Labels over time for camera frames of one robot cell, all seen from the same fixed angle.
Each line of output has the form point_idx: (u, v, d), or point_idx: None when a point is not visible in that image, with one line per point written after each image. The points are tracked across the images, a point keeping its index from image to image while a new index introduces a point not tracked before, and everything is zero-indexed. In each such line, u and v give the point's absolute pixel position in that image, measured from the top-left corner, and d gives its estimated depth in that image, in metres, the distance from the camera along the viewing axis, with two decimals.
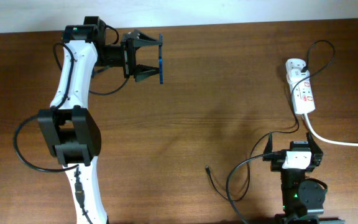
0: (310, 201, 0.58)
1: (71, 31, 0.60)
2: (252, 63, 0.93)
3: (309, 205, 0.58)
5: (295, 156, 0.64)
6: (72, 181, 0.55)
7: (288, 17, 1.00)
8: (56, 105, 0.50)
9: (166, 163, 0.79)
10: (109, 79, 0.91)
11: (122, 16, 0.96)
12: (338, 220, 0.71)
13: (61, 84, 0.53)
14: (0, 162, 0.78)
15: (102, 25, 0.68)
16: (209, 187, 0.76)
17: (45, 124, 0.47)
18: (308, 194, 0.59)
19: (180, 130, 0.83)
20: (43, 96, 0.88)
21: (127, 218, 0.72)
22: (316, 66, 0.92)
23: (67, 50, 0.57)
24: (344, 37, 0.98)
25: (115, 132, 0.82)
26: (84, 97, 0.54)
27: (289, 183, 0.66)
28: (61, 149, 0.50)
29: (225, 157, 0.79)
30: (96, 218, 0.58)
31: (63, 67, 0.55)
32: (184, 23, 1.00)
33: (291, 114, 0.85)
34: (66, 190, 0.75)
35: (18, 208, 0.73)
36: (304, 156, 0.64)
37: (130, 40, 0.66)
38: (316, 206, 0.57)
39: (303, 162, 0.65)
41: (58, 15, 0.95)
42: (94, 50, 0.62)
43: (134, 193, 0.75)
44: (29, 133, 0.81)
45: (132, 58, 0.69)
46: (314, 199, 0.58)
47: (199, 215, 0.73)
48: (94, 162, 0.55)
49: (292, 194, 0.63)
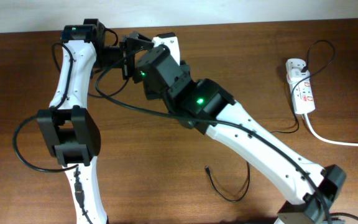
0: (174, 73, 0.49)
1: (69, 31, 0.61)
2: (252, 63, 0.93)
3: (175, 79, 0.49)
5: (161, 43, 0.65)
6: (72, 181, 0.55)
7: (287, 17, 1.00)
8: (55, 105, 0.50)
9: (165, 163, 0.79)
10: (108, 80, 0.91)
11: (123, 16, 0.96)
12: (338, 220, 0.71)
13: (61, 84, 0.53)
14: (0, 162, 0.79)
15: (102, 27, 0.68)
16: (209, 186, 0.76)
17: (45, 124, 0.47)
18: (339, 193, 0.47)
19: (180, 130, 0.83)
20: (43, 95, 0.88)
21: (127, 218, 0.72)
22: (315, 66, 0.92)
23: (66, 50, 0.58)
24: (344, 37, 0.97)
25: (114, 132, 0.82)
26: (83, 97, 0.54)
27: (183, 107, 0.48)
28: (61, 149, 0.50)
29: (225, 157, 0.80)
30: (96, 218, 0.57)
31: (62, 67, 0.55)
32: (184, 23, 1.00)
33: (291, 114, 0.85)
34: (66, 190, 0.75)
35: (18, 207, 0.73)
36: (171, 41, 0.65)
37: (129, 40, 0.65)
38: (170, 74, 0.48)
39: (174, 49, 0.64)
41: (58, 15, 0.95)
42: (94, 51, 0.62)
43: (134, 193, 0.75)
44: (29, 132, 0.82)
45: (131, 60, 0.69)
46: (165, 60, 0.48)
47: (199, 215, 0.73)
48: (94, 162, 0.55)
49: (192, 103, 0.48)
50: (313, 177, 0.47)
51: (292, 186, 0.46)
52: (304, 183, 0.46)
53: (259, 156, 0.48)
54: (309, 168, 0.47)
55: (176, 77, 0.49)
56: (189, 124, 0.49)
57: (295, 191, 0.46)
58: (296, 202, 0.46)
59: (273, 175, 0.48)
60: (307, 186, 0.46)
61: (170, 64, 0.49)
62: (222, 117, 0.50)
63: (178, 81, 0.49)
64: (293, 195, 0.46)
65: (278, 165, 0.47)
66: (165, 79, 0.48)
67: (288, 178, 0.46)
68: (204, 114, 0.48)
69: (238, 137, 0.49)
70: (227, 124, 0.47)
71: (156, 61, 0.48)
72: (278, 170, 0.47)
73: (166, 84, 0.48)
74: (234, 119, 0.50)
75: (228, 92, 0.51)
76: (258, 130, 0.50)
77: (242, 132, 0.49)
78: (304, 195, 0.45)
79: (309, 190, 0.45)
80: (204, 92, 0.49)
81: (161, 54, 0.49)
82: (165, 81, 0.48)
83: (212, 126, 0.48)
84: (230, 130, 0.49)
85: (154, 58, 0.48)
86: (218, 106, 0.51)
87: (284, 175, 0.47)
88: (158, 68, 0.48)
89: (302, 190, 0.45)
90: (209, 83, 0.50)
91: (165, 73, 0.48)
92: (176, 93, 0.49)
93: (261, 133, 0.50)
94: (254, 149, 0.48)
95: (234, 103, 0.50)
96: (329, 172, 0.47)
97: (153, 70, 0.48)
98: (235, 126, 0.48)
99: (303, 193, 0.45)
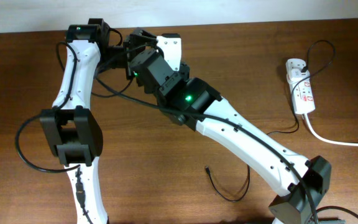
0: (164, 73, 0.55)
1: (74, 30, 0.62)
2: (252, 63, 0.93)
3: (166, 79, 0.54)
5: (165, 43, 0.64)
6: (73, 181, 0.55)
7: (287, 17, 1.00)
8: (58, 105, 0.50)
9: (166, 163, 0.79)
10: (109, 80, 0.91)
11: (123, 16, 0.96)
12: (337, 220, 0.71)
13: (64, 84, 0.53)
14: (0, 162, 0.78)
15: (107, 26, 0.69)
16: (209, 186, 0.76)
17: (48, 124, 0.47)
18: (327, 185, 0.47)
19: (180, 130, 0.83)
20: (43, 95, 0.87)
21: (127, 218, 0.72)
22: (315, 66, 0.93)
23: (70, 50, 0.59)
24: (343, 37, 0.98)
25: (115, 132, 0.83)
26: (86, 97, 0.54)
27: (173, 104, 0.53)
28: (63, 149, 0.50)
29: (224, 157, 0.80)
30: (96, 218, 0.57)
31: (66, 66, 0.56)
32: (184, 23, 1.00)
33: (291, 114, 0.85)
34: (66, 189, 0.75)
35: (17, 207, 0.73)
36: (174, 42, 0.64)
37: (130, 37, 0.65)
38: (160, 74, 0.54)
39: (175, 50, 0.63)
41: (58, 14, 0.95)
42: (97, 51, 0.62)
43: (134, 193, 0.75)
44: (29, 132, 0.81)
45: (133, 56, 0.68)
46: (155, 61, 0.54)
47: (199, 215, 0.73)
48: (95, 162, 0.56)
49: (181, 101, 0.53)
50: (298, 168, 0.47)
51: (277, 177, 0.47)
52: (289, 174, 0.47)
53: (245, 150, 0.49)
54: (294, 159, 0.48)
55: (166, 76, 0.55)
56: (179, 119, 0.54)
57: (279, 182, 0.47)
58: (283, 193, 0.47)
59: (260, 168, 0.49)
60: (292, 177, 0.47)
61: (160, 64, 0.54)
62: (210, 112, 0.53)
63: (169, 80, 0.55)
64: (279, 186, 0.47)
65: (263, 158, 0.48)
66: (156, 77, 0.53)
67: (273, 170, 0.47)
68: (192, 111, 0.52)
69: (224, 132, 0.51)
70: (212, 118, 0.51)
71: (147, 62, 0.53)
72: (263, 162, 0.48)
73: (158, 83, 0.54)
74: (220, 114, 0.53)
75: (214, 90, 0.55)
76: (244, 124, 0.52)
77: (228, 127, 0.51)
78: (289, 185, 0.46)
79: (293, 180, 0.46)
80: (191, 90, 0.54)
81: (151, 55, 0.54)
82: (155, 80, 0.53)
83: (199, 122, 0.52)
84: (217, 125, 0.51)
85: (145, 60, 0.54)
86: (206, 102, 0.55)
87: (269, 167, 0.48)
88: (148, 67, 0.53)
89: (288, 180, 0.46)
90: (197, 82, 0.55)
91: (156, 72, 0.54)
92: (166, 90, 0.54)
93: (247, 127, 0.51)
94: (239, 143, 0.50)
95: (220, 99, 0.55)
96: (313, 164, 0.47)
97: (145, 70, 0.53)
98: (220, 121, 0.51)
99: (288, 183, 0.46)
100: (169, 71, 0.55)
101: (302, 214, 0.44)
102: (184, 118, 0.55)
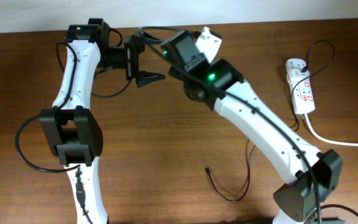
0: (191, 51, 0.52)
1: (74, 30, 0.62)
2: (252, 63, 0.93)
3: (191, 58, 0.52)
5: (206, 38, 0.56)
6: (73, 181, 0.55)
7: (287, 17, 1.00)
8: (58, 105, 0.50)
9: (166, 163, 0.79)
10: (109, 80, 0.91)
11: (123, 15, 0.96)
12: (337, 220, 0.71)
13: (64, 84, 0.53)
14: (0, 162, 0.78)
15: (107, 27, 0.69)
16: (209, 186, 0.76)
17: (48, 124, 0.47)
18: (335, 182, 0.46)
19: (180, 130, 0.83)
20: (43, 95, 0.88)
21: (127, 218, 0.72)
22: (315, 66, 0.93)
23: (70, 50, 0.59)
24: (344, 37, 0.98)
25: (115, 132, 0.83)
26: (87, 97, 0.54)
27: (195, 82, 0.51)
28: (64, 149, 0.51)
29: (225, 157, 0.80)
30: (96, 218, 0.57)
31: (66, 66, 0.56)
32: (184, 23, 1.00)
33: (291, 114, 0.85)
34: (66, 189, 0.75)
35: (17, 207, 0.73)
36: (215, 42, 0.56)
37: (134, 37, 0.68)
38: (187, 52, 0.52)
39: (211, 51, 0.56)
41: (58, 14, 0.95)
42: (97, 50, 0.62)
43: (135, 193, 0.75)
44: (29, 132, 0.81)
45: (134, 56, 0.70)
46: (184, 40, 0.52)
47: (199, 215, 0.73)
48: (95, 162, 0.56)
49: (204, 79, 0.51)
50: (309, 156, 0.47)
51: (286, 162, 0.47)
52: (298, 162, 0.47)
53: (259, 133, 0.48)
54: (305, 148, 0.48)
55: (192, 56, 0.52)
56: (200, 95, 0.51)
57: (288, 167, 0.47)
58: (289, 180, 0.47)
59: (270, 151, 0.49)
60: (300, 165, 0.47)
61: (188, 42, 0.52)
62: (232, 92, 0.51)
63: (194, 59, 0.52)
64: (287, 172, 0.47)
65: (276, 143, 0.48)
66: (181, 51, 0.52)
67: (284, 155, 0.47)
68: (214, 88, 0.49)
69: (242, 113, 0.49)
70: (234, 97, 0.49)
71: (177, 39, 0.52)
72: (276, 145, 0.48)
73: (183, 61, 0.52)
74: (241, 95, 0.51)
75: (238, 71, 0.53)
76: (262, 108, 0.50)
77: (246, 109, 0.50)
78: (297, 172, 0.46)
79: (302, 168, 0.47)
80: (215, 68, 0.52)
81: (182, 33, 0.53)
82: (181, 58, 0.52)
83: (219, 100, 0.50)
84: (235, 104, 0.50)
85: (174, 37, 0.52)
86: (228, 83, 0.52)
87: (279, 152, 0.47)
88: (176, 45, 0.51)
89: (296, 167, 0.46)
90: (221, 62, 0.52)
91: (183, 46, 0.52)
92: (191, 69, 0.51)
93: (265, 111, 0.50)
94: (258, 124, 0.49)
95: (242, 82, 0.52)
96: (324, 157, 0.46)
97: (172, 46, 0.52)
98: (240, 102, 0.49)
99: (296, 170, 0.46)
100: (197, 50, 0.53)
101: (306, 202, 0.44)
102: (204, 95, 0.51)
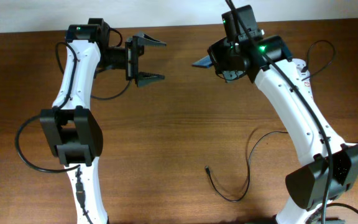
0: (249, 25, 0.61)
1: (74, 30, 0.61)
2: None
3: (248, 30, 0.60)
5: None
6: (73, 181, 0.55)
7: (287, 17, 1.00)
8: (58, 105, 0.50)
9: (166, 163, 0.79)
10: (109, 80, 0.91)
11: (123, 16, 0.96)
12: (338, 220, 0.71)
13: (64, 84, 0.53)
14: (0, 162, 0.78)
15: (107, 27, 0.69)
16: (209, 186, 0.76)
17: (48, 124, 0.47)
18: (352, 178, 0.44)
19: (180, 130, 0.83)
20: (43, 94, 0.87)
21: (127, 218, 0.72)
22: (315, 66, 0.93)
23: (70, 50, 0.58)
24: (344, 37, 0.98)
25: (115, 132, 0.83)
26: (86, 97, 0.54)
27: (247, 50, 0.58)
28: (64, 149, 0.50)
29: (225, 157, 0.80)
30: (96, 218, 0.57)
31: (66, 66, 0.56)
32: (184, 23, 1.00)
33: None
34: (66, 189, 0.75)
35: (17, 207, 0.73)
36: None
37: (135, 37, 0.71)
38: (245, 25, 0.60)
39: None
41: (58, 14, 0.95)
42: (97, 51, 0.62)
43: (135, 192, 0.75)
44: (30, 132, 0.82)
45: (134, 56, 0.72)
46: (247, 14, 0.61)
47: (199, 215, 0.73)
48: (96, 162, 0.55)
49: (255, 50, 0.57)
50: (332, 144, 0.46)
51: (309, 143, 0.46)
52: (321, 145, 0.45)
53: (291, 107, 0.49)
54: (332, 135, 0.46)
55: (250, 28, 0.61)
56: (245, 63, 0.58)
57: (309, 147, 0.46)
58: (306, 162, 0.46)
59: (297, 129, 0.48)
60: (321, 149, 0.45)
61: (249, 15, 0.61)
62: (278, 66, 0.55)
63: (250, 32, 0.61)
64: (306, 154, 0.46)
65: (306, 121, 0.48)
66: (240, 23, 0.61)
67: (309, 135, 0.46)
68: (261, 59, 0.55)
69: (280, 88, 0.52)
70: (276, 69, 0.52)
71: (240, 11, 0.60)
72: (305, 124, 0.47)
73: (240, 32, 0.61)
74: (284, 73, 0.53)
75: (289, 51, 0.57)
76: (302, 89, 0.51)
77: (285, 85, 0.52)
78: (316, 155, 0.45)
79: (321, 152, 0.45)
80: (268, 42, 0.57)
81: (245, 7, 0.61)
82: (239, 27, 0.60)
83: (262, 71, 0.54)
84: (275, 78, 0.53)
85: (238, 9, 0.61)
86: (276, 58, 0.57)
87: (306, 131, 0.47)
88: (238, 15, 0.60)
89: (316, 150, 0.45)
90: (274, 39, 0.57)
91: (243, 20, 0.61)
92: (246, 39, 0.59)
93: (303, 92, 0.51)
94: (293, 99, 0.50)
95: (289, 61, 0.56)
96: (347, 148, 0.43)
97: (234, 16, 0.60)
98: (282, 76, 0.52)
99: (316, 152, 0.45)
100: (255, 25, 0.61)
101: (315, 186, 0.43)
102: (249, 64, 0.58)
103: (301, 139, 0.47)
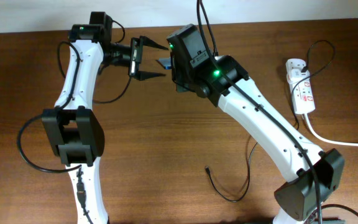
0: (196, 47, 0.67)
1: (78, 30, 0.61)
2: (252, 63, 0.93)
3: (197, 55, 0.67)
5: None
6: (74, 181, 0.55)
7: (286, 17, 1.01)
8: (60, 105, 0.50)
9: (166, 163, 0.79)
10: (109, 80, 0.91)
11: (123, 15, 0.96)
12: (338, 220, 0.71)
13: (67, 84, 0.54)
14: None
15: (108, 20, 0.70)
16: (209, 186, 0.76)
17: (50, 124, 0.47)
18: (337, 180, 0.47)
19: (180, 130, 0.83)
20: (43, 94, 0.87)
21: (127, 218, 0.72)
22: (315, 66, 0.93)
23: (73, 50, 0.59)
24: (344, 37, 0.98)
25: (115, 132, 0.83)
26: (89, 97, 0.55)
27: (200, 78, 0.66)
28: (66, 149, 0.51)
29: (225, 157, 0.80)
30: (96, 218, 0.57)
31: (69, 66, 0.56)
32: (184, 23, 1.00)
33: (291, 114, 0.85)
34: (66, 189, 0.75)
35: (17, 207, 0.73)
36: None
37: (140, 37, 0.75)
38: (193, 50, 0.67)
39: None
41: (58, 14, 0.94)
42: (100, 50, 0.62)
43: (134, 193, 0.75)
44: (29, 132, 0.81)
45: (138, 53, 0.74)
46: (192, 37, 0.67)
47: (199, 215, 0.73)
48: (96, 162, 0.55)
49: (210, 74, 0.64)
50: (311, 154, 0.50)
51: (288, 160, 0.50)
52: (300, 160, 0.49)
53: (261, 128, 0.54)
54: (307, 146, 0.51)
55: (199, 51, 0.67)
56: (205, 91, 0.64)
57: (290, 164, 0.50)
58: (290, 177, 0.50)
59: (273, 148, 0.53)
60: (302, 163, 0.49)
61: (194, 37, 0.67)
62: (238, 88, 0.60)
63: (201, 54, 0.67)
64: (289, 170, 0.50)
65: (278, 139, 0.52)
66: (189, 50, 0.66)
67: (286, 153, 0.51)
68: (220, 84, 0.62)
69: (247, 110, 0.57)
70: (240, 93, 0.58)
71: (183, 34, 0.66)
72: (279, 144, 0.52)
73: (190, 57, 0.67)
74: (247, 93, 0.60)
75: (243, 70, 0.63)
76: (265, 105, 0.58)
77: (250, 106, 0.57)
78: (298, 171, 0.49)
79: (303, 166, 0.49)
80: (220, 66, 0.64)
81: (188, 29, 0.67)
82: (189, 53, 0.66)
83: (223, 96, 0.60)
84: (239, 102, 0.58)
85: (181, 32, 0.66)
86: (234, 78, 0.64)
87: (283, 149, 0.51)
88: (184, 39, 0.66)
89: (298, 165, 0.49)
90: (228, 61, 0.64)
91: (189, 45, 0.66)
92: (197, 63, 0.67)
93: (268, 108, 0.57)
94: (260, 120, 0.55)
95: (247, 79, 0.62)
96: (325, 154, 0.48)
97: (181, 41, 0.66)
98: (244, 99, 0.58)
99: (298, 168, 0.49)
100: (202, 46, 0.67)
101: (307, 199, 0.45)
102: (209, 91, 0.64)
103: (279, 157, 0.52)
